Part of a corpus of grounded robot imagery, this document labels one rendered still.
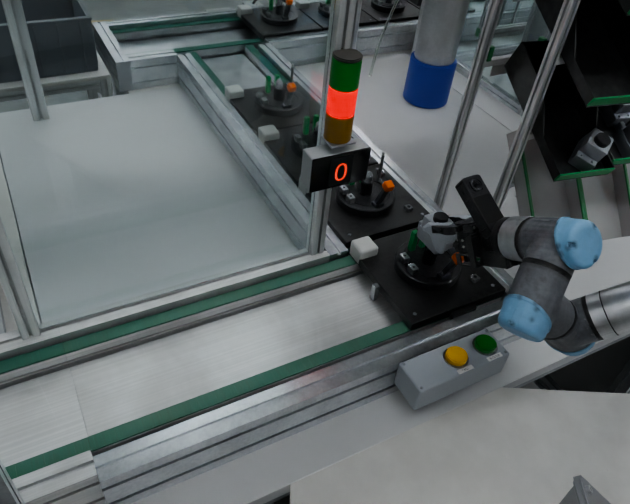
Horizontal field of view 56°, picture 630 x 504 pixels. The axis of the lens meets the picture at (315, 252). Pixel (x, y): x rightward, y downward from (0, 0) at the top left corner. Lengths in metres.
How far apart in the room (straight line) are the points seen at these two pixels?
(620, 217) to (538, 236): 0.59
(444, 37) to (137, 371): 1.40
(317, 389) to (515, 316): 0.36
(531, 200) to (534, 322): 0.44
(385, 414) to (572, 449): 0.35
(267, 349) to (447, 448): 0.38
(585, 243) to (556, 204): 0.47
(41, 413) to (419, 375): 0.65
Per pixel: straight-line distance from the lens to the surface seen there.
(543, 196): 1.38
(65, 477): 0.99
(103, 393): 1.11
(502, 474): 1.15
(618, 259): 1.69
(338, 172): 1.09
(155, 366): 1.13
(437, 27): 2.00
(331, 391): 1.05
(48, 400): 1.13
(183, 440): 0.99
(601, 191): 1.50
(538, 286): 0.92
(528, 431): 1.22
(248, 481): 1.06
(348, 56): 1.00
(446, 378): 1.10
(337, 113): 1.02
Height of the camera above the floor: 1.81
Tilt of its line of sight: 42 degrees down
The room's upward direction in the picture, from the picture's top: 7 degrees clockwise
